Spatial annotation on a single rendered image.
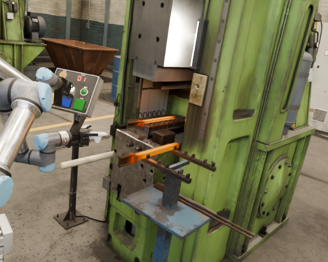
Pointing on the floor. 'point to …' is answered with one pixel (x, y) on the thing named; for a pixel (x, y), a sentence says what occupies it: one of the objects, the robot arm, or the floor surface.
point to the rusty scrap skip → (78, 55)
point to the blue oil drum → (115, 76)
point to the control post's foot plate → (64, 220)
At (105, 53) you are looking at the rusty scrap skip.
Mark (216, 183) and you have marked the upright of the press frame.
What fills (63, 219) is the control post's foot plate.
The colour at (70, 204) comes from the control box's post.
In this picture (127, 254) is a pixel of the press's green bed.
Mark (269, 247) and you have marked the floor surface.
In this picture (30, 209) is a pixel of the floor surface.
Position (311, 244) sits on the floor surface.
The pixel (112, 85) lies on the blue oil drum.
